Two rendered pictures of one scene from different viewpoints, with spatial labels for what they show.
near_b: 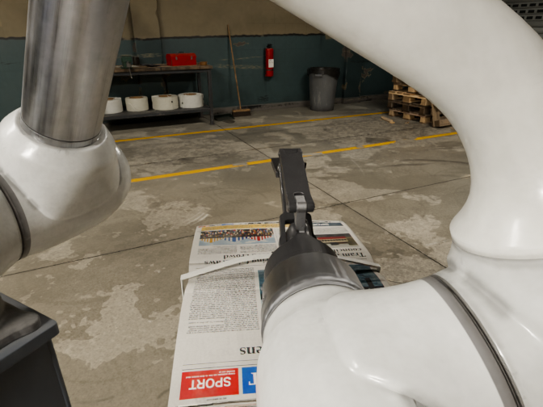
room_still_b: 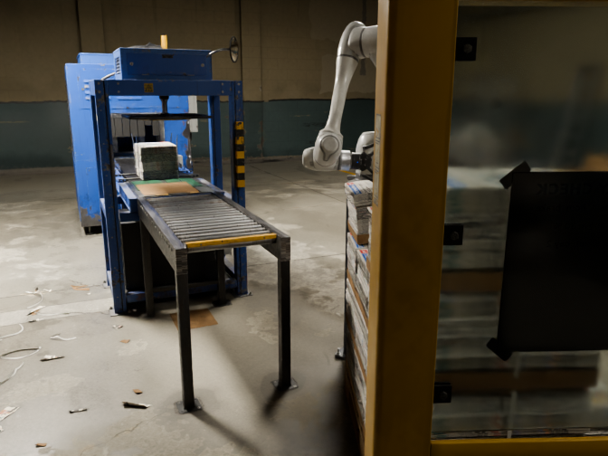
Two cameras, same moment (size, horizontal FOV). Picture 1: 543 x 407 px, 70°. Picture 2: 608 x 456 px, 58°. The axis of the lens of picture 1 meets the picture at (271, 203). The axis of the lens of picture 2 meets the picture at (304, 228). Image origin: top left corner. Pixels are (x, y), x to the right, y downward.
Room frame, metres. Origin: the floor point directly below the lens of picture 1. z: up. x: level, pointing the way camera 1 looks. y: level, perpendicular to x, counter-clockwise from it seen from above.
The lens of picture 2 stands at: (0.18, -2.46, 1.47)
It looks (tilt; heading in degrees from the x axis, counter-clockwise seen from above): 14 degrees down; 92
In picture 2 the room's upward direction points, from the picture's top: straight up
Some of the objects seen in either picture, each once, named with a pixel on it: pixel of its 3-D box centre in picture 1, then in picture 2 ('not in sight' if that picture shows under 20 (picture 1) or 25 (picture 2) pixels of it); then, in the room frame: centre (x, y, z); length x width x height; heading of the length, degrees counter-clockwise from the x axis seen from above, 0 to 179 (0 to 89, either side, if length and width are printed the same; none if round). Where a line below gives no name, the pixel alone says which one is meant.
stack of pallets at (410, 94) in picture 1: (435, 77); not in sight; (6.94, -2.80, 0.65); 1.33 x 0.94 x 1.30; 120
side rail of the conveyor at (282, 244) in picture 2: not in sight; (244, 220); (-0.30, 0.67, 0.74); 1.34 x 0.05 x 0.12; 116
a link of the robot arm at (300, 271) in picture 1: (314, 311); (344, 160); (0.26, -0.04, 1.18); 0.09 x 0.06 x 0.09; 95
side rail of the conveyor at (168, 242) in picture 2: not in sight; (156, 228); (-0.76, 0.45, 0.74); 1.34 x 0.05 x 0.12; 116
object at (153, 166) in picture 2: not in sight; (156, 159); (-1.22, 1.99, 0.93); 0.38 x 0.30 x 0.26; 116
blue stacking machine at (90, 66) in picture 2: not in sight; (130, 130); (-2.11, 3.94, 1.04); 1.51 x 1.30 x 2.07; 116
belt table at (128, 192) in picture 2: not in sight; (169, 193); (-0.97, 1.48, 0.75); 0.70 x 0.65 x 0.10; 116
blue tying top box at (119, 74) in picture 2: not in sight; (162, 65); (-0.97, 1.48, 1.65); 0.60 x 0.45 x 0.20; 26
